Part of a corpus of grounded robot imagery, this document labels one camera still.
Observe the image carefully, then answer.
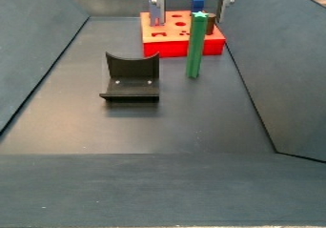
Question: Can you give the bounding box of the black curved holder stand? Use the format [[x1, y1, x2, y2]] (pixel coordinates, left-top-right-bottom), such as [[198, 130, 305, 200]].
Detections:
[[99, 53, 161, 101]]

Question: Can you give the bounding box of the dark blue rectangular peg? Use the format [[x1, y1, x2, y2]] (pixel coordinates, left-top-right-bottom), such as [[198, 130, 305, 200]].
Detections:
[[191, 0, 205, 12]]

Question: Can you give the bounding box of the purple cylinder peg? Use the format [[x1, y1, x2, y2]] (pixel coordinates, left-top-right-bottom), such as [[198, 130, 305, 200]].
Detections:
[[206, 13, 217, 35]]

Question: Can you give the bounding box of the green star-shaped peg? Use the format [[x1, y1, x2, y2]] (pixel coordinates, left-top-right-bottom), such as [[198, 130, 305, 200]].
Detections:
[[186, 11, 207, 78]]

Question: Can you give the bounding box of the light blue tall peg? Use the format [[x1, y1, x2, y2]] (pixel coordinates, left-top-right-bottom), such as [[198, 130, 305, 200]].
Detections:
[[150, 0, 166, 27]]

